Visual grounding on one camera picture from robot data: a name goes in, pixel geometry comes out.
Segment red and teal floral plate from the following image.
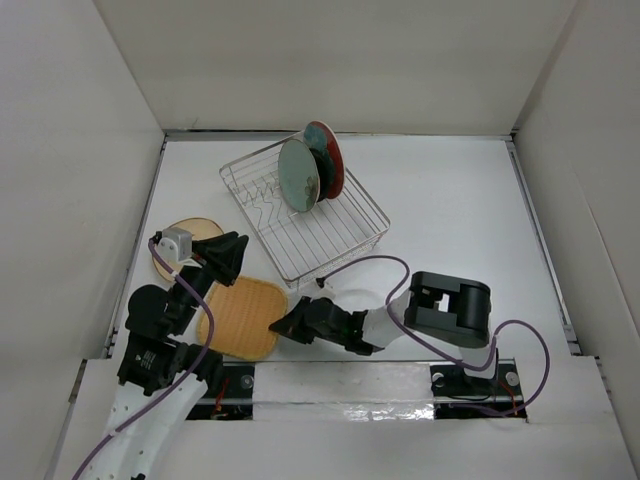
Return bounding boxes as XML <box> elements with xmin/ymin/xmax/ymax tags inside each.
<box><xmin>303</xmin><ymin>121</ymin><xmax>345</xmax><ymax>199</ymax></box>

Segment woven bamboo square tray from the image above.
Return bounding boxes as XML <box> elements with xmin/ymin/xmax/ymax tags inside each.
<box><xmin>206</xmin><ymin>276</ymin><xmax>288</xmax><ymax>362</ymax></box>

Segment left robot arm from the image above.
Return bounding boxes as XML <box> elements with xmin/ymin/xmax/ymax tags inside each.
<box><xmin>73</xmin><ymin>227</ymin><xmax>249</xmax><ymax>479</ymax></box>

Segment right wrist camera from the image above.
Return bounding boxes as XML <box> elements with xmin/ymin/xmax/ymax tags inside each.
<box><xmin>316</xmin><ymin>277</ymin><xmax>336</xmax><ymax>300</ymax></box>

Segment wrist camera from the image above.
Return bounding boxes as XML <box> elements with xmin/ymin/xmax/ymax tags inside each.
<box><xmin>316</xmin><ymin>277</ymin><xmax>336</xmax><ymax>300</ymax></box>
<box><xmin>151</xmin><ymin>227</ymin><xmax>193</xmax><ymax>264</ymax></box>

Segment light green flower bowl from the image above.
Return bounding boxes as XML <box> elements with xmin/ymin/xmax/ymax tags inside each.
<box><xmin>278</xmin><ymin>139</ymin><xmax>320</xmax><ymax>212</ymax></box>

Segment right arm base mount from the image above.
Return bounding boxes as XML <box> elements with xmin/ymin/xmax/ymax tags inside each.
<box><xmin>430</xmin><ymin>359</ymin><xmax>527</xmax><ymax>420</ymax></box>

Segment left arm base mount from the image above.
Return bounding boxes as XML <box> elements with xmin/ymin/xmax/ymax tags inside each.
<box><xmin>187</xmin><ymin>362</ymin><xmax>255</xmax><ymax>421</ymax></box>

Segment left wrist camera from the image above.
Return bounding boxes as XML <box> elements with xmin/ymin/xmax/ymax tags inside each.
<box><xmin>151</xmin><ymin>227</ymin><xmax>193</xmax><ymax>264</ymax></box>

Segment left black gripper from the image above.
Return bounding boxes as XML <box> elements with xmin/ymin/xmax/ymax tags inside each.
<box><xmin>170</xmin><ymin>229</ymin><xmax>248</xmax><ymax>332</ymax></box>

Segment small black plate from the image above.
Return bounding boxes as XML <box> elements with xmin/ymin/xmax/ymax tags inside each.
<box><xmin>311</xmin><ymin>149</ymin><xmax>336</xmax><ymax>201</ymax></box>

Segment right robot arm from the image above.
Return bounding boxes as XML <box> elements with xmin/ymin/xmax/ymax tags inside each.
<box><xmin>269</xmin><ymin>271</ymin><xmax>498</xmax><ymax>393</ymax></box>

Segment wire dish rack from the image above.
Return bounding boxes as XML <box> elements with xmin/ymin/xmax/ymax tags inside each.
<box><xmin>219</xmin><ymin>132</ymin><xmax>391</xmax><ymax>289</ymax></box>

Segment round wooden plate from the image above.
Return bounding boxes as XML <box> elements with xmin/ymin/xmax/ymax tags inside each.
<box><xmin>152</xmin><ymin>217</ymin><xmax>224</xmax><ymax>282</ymax></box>

